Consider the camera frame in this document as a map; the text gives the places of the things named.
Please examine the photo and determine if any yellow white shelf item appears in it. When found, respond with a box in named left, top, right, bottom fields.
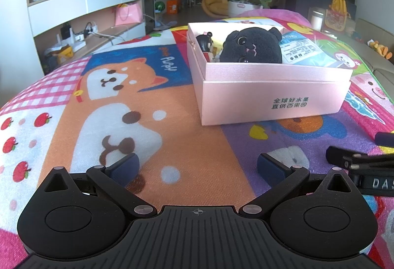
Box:
left=43, top=44, right=75, bottom=62

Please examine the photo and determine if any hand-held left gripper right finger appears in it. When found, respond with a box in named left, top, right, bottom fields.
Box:
left=241, top=152, right=358, bottom=217

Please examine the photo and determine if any pink paper bag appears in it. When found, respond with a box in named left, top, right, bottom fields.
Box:
left=114, top=2, right=144, bottom=26

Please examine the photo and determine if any black haired doll figurine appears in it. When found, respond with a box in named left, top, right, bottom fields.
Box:
left=196, top=31, right=216, bottom=62

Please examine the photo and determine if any yellow red toy bag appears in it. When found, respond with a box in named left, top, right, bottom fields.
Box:
left=325, top=0, right=352, bottom=32

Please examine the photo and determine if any grey sofa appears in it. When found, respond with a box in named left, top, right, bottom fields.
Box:
left=339, top=18, right=394, bottom=82

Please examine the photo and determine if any white flower pot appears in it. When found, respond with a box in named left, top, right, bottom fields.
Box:
left=228, top=0, right=264, bottom=18

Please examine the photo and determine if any black plush cat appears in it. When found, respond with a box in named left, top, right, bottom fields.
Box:
left=219, top=26, right=283, bottom=64

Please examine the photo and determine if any colourful printed mat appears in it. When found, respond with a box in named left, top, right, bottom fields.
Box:
left=0, top=9, right=394, bottom=269

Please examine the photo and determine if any white cup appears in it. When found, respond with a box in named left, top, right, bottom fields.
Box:
left=308, top=8, right=326, bottom=31

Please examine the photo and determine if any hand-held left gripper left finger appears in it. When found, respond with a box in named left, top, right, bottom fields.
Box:
left=44, top=153, right=157, bottom=217

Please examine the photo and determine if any blue tissue pack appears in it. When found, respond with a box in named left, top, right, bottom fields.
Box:
left=278, top=30, right=341, bottom=68

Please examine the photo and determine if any pink cardboard box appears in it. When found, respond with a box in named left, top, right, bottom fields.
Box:
left=186, top=21, right=354, bottom=127

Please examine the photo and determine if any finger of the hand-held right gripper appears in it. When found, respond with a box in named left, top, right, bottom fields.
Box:
left=374, top=132, right=394, bottom=147
left=326, top=145, right=394, bottom=170

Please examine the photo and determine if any yellow plush toy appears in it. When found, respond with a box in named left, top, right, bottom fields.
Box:
left=367, top=39, right=394, bottom=60

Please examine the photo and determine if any yellow cupcake toy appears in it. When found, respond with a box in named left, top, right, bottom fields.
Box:
left=212, top=37, right=225, bottom=55

